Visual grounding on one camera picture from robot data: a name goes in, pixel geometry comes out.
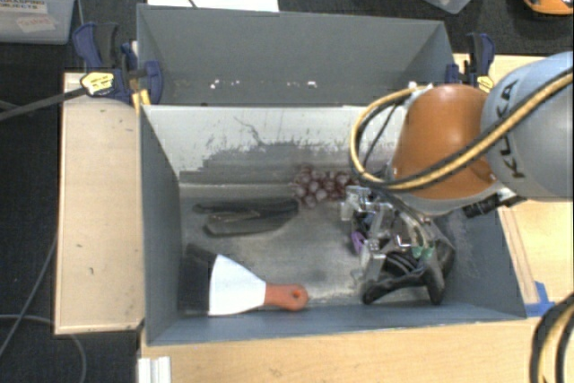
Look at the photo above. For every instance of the pale wood board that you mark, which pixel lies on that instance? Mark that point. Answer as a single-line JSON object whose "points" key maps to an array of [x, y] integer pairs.
{"points": [[98, 211]]}

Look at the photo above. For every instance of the black curved object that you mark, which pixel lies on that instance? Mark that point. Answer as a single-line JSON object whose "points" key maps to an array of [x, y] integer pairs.
{"points": [[403, 282]]}

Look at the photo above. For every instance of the small purple object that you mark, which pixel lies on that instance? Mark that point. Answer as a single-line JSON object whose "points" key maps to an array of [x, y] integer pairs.
{"points": [[357, 242]]}

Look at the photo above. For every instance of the grey metal bin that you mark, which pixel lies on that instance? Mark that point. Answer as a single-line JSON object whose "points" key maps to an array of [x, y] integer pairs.
{"points": [[287, 54]]}

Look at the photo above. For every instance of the purple toy grapes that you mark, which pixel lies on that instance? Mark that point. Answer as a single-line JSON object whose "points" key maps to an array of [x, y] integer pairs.
{"points": [[320, 186]]}

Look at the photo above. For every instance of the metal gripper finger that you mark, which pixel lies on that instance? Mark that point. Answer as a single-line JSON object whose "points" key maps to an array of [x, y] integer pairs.
{"points": [[374, 264], [355, 202]]}

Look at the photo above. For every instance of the black long clip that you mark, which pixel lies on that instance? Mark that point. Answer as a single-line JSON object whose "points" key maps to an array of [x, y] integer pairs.
{"points": [[251, 228]]}

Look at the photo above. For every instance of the black cylinder on white bracket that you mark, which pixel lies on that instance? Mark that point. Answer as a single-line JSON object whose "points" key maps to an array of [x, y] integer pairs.
{"points": [[482, 206]]}

